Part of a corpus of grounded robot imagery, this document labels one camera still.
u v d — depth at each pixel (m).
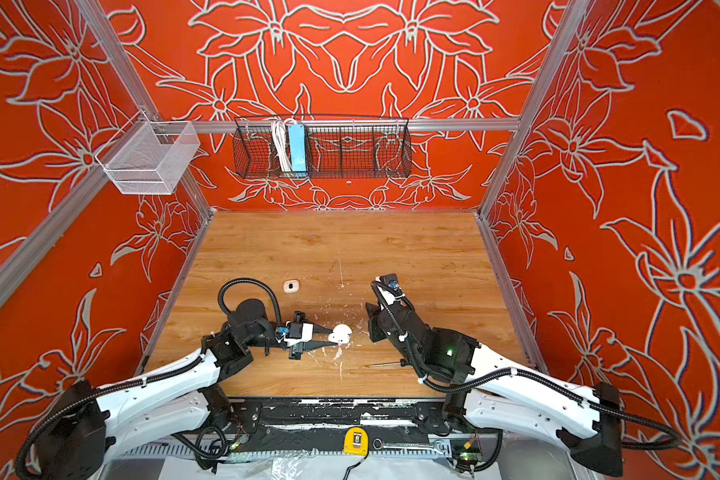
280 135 0.88
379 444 0.70
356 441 0.68
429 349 0.50
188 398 0.60
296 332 0.55
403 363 0.81
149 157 0.92
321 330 0.64
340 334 0.64
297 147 0.88
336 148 0.98
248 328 0.57
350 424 0.73
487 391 0.48
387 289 0.57
